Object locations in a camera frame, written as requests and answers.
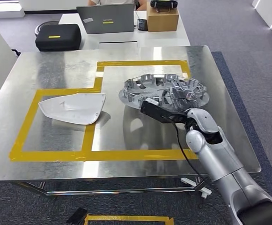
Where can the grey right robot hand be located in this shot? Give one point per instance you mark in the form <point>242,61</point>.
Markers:
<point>180,101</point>

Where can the grey plastic wheel hubcap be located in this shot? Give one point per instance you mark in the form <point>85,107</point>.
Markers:
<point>201,98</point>

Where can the stainless steel workbench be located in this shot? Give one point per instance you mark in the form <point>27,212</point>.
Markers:
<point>56,68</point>

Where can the yellow tape on workbench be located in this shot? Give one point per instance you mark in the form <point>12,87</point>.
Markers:
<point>56,155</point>

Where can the white desk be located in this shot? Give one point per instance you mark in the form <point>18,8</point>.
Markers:
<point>161,38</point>

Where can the cardboard box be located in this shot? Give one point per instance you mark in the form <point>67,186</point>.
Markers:
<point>162,21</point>

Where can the small black device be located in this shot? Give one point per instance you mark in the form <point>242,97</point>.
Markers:
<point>142,24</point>

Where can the black handheld controller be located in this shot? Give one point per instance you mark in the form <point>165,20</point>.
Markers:
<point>164,4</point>

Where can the person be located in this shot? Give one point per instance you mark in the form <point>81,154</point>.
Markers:
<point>117,1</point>

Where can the white car mirror cover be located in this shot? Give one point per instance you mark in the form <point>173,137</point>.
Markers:
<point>75,108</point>

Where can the grey laptop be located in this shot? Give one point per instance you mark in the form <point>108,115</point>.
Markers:
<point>91,18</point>

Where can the white display plinth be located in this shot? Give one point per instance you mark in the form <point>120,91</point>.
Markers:
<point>271,15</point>

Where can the black hard case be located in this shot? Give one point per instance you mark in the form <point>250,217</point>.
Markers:
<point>63,38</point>

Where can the black round stool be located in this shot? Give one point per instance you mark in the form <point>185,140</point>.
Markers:
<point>44,24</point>

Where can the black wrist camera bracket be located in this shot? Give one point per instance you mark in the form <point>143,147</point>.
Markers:
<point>158,113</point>

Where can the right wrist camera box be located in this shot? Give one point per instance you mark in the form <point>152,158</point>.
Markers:
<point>152,101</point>

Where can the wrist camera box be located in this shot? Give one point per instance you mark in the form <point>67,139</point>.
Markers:
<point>77,216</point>
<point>152,101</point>

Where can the white plastic bracket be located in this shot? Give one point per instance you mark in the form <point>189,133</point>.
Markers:
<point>205,193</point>

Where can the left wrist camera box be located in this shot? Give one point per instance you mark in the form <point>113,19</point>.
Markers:
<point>77,216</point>

